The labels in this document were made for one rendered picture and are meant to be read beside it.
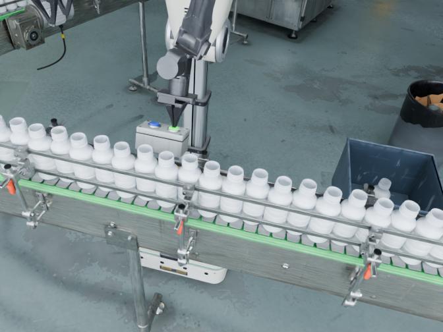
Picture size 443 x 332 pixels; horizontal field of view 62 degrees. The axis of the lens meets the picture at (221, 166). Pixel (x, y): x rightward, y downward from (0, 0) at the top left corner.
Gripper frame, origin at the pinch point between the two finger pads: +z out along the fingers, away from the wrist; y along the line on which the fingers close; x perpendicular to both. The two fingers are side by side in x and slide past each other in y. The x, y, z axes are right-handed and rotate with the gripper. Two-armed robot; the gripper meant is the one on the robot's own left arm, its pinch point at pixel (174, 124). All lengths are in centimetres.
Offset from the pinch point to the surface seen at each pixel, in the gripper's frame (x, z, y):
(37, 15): 81, -16, -98
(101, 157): -18.2, 6.5, -13.0
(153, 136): -3.9, 3.4, -4.8
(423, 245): -18, 11, 68
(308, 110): 228, 37, 55
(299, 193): -17.5, 5.2, 37.3
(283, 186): -20.0, 2.9, 32.9
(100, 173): -17.1, 11.8, -13.8
